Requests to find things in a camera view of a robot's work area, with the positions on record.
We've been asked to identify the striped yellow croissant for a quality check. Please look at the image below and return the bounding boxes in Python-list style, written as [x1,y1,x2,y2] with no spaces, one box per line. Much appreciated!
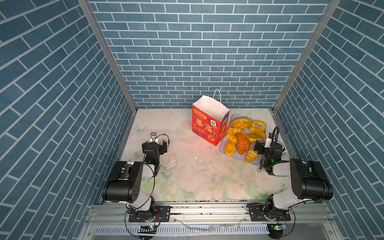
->
[245,149,259,163]

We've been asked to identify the long yellow bread stick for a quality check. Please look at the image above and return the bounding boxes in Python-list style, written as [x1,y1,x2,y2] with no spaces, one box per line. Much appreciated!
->
[249,127,267,139]

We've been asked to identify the small yellow egg tart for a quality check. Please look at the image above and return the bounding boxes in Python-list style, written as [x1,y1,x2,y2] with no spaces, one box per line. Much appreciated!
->
[247,133,260,143]

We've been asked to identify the red-brown croissant bread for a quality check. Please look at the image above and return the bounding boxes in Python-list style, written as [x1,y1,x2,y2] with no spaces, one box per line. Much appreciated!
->
[237,133,251,155]

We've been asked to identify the orange round bun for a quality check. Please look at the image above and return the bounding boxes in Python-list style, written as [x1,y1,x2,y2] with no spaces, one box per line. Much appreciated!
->
[225,141,236,156]

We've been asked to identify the long seeded bread loaf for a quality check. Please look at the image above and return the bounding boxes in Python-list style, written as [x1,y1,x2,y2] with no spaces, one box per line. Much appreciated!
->
[230,117,253,129]

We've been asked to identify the braided wreath bread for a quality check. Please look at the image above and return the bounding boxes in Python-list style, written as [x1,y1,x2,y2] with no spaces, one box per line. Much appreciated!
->
[226,127,247,145]

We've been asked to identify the red white paper bag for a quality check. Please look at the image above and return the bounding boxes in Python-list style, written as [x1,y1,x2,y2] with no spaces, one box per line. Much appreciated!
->
[192,96,230,146]

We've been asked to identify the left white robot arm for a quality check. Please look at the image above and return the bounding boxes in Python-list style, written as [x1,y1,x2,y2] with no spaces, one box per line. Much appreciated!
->
[102,141,171,223]

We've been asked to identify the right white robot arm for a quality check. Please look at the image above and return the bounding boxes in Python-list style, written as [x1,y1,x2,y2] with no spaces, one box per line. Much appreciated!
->
[246,138,333,222]

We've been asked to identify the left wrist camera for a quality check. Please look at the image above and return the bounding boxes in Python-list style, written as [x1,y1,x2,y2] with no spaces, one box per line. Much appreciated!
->
[150,132,158,143]

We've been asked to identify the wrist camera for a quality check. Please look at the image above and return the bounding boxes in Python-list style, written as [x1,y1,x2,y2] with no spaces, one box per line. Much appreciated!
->
[150,132,158,143]
[265,133,274,148]

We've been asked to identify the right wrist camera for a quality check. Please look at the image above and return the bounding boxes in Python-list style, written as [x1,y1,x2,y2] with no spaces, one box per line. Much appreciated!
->
[265,133,274,148]

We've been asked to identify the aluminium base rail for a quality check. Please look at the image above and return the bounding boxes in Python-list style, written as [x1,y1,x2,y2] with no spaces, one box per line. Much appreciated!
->
[80,201,342,240]

